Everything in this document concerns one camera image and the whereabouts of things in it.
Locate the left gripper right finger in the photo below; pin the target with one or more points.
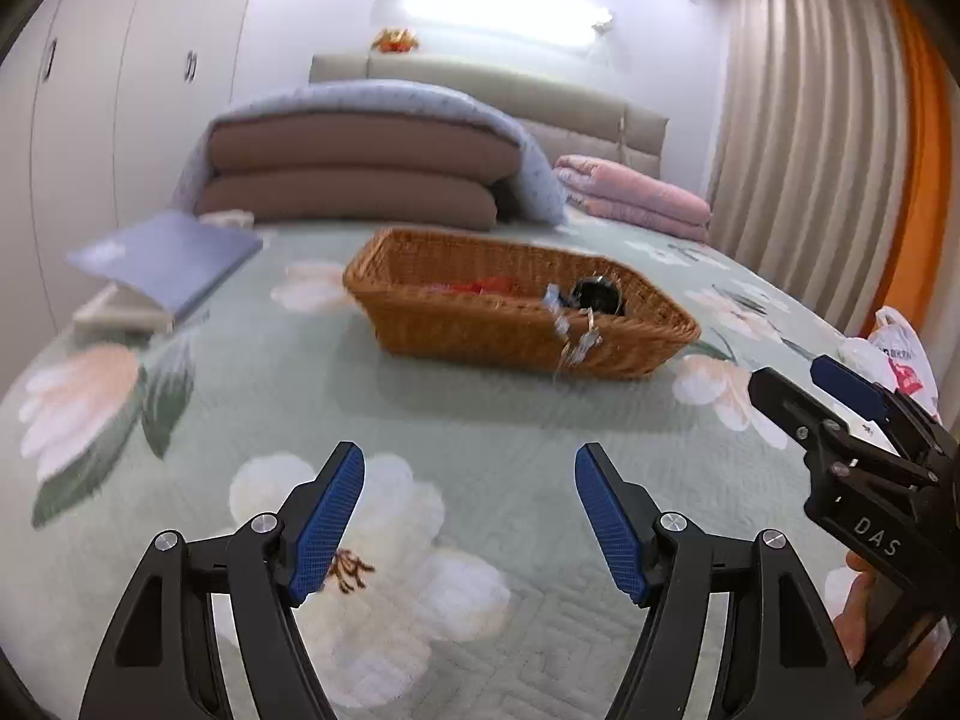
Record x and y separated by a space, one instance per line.
780 657

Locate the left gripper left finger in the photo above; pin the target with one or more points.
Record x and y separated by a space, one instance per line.
159 657

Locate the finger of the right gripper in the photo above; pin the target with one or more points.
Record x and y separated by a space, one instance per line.
869 400
829 447

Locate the black wrist watch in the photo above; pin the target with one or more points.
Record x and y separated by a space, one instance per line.
597 294

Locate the crystal bead bracelet blue tag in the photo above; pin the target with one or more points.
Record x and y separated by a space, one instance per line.
576 328

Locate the person right hand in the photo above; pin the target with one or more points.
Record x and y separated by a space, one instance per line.
851 627

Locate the white plastic bag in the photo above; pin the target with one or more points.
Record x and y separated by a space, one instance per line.
894 356

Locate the beige curtain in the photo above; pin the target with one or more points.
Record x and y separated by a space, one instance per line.
812 149

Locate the orange curtain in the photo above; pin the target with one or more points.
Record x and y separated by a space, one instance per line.
908 281

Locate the floral green bedspread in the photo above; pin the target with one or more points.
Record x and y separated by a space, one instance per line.
468 584

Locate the folded pink quilt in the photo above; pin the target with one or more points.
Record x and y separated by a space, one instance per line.
614 192

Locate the white book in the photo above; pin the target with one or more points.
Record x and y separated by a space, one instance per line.
117 307

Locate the blue patterned blanket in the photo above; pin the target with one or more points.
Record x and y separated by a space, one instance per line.
538 194

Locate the blue book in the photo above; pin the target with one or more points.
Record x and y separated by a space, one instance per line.
169 263

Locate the beige padded headboard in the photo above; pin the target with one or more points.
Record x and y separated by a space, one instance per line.
562 117

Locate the brown wicker basket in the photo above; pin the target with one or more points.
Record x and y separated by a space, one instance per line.
478 300

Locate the cream fluffy cloth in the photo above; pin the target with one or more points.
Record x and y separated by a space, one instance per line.
231 219

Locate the folded brown duvet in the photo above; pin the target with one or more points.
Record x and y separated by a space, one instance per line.
347 166

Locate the white wardrobe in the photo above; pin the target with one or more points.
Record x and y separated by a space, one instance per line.
102 100

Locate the orange plush toy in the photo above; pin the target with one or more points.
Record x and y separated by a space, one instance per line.
395 41

